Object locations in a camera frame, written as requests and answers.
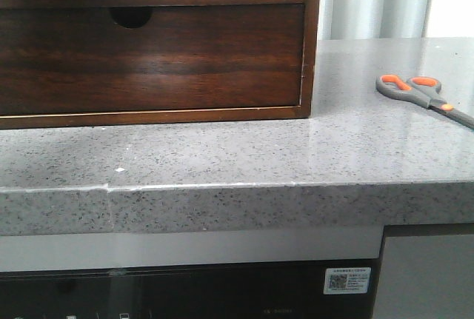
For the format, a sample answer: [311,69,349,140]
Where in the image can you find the grey orange scissors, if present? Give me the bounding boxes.
[375,74,473,130]

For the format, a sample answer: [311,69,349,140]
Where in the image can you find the dark wooden drawer cabinet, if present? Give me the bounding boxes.
[1,0,319,130]

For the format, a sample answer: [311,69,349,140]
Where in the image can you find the white QR code sticker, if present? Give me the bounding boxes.
[323,267,372,295]

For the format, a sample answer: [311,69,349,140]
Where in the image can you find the pale grey curtain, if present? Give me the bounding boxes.
[318,0,473,40]

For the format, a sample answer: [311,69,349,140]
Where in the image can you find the black built-in appliance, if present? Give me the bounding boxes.
[1,258,380,318]

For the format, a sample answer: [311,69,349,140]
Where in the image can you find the grey cabinet door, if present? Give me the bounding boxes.
[373,235,473,318]

